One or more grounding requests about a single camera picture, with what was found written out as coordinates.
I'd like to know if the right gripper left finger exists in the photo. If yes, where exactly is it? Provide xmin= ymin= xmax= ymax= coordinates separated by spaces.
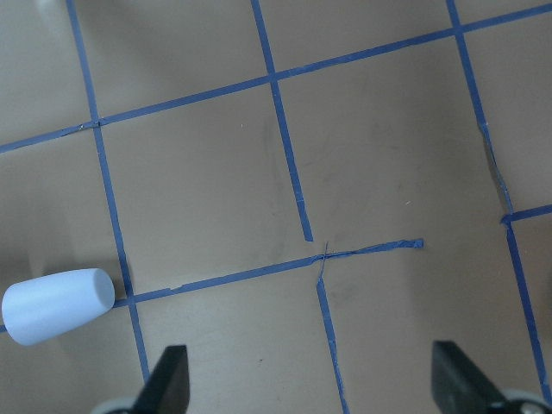
xmin=129 ymin=345 xmax=191 ymax=414

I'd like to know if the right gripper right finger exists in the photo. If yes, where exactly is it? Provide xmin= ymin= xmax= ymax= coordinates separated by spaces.
xmin=431 ymin=341 xmax=507 ymax=414

